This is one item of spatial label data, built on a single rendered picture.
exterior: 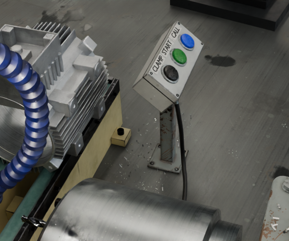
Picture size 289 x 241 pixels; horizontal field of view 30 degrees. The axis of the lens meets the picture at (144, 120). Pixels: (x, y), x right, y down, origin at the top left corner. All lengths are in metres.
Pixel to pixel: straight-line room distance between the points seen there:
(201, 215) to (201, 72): 0.80
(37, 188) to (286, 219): 0.49
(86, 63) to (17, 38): 0.12
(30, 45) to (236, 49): 0.67
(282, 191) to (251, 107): 0.67
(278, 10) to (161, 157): 0.63
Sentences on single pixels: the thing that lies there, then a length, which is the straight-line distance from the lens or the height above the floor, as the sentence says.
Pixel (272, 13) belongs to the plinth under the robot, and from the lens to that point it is 1.56.
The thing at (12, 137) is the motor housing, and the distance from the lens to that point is 1.01.
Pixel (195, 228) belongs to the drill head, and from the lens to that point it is 0.58.
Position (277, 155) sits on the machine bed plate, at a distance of 1.17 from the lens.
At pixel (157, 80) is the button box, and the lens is 0.90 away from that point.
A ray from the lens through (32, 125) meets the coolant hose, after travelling 0.51.
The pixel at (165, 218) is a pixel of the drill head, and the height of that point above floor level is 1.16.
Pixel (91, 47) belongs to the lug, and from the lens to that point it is 0.98.
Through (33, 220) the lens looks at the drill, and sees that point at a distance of 0.73.
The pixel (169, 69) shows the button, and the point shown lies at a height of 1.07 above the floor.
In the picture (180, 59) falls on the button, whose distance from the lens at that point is 0.95.
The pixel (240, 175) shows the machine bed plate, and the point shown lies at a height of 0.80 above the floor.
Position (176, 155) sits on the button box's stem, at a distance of 1.14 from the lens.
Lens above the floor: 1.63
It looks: 42 degrees down
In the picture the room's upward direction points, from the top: 3 degrees counter-clockwise
